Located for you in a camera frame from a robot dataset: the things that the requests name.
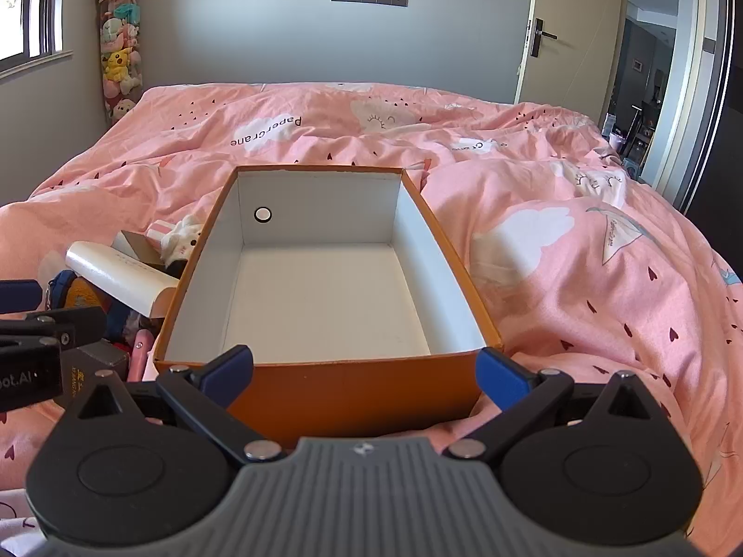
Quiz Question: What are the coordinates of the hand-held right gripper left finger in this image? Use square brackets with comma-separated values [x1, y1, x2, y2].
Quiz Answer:
[61, 345, 285, 465]

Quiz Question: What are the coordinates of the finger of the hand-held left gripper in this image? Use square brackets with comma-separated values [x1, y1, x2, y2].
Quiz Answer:
[0, 306, 108, 355]
[0, 280, 46, 314]

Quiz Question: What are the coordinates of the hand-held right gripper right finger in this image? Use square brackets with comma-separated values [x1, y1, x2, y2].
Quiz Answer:
[447, 347, 668, 465]

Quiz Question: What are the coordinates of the red panda sailor plush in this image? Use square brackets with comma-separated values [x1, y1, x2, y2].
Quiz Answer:
[45, 270, 146, 337]

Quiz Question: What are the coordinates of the pink metal tool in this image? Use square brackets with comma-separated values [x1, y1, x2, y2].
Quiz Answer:
[129, 328, 156, 384]

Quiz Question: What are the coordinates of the orange cardboard box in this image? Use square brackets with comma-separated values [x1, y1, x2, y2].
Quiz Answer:
[152, 165, 505, 447]

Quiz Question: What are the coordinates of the white rabbit plush keychain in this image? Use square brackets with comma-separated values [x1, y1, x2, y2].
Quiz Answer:
[145, 214, 205, 278]

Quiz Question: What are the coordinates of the white paper tube box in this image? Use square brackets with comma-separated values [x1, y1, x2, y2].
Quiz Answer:
[65, 240, 181, 319]

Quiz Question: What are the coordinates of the brown cardboard piece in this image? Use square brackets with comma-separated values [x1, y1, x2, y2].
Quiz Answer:
[113, 230, 169, 271]

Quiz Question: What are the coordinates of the pink printed blanket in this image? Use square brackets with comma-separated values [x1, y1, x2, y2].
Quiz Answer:
[0, 81, 743, 557]

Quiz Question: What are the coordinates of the white heart-print cloth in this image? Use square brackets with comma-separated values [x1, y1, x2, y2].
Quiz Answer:
[0, 487, 44, 540]

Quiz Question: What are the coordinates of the plush toys pile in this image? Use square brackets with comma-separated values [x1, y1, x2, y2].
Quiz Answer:
[96, 0, 144, 124]

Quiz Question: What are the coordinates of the window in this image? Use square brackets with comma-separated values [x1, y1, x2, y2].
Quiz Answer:
[0, 0, 75, 78]

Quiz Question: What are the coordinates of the white door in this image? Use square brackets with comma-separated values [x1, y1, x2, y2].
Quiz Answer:
[514, 0, 631, 108]

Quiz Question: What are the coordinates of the sliding door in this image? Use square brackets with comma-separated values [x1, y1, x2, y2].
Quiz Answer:
[641, 0, 743, 215]

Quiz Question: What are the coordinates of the black door handle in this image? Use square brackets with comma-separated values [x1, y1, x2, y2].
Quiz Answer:
[526, 19, 558, 59]

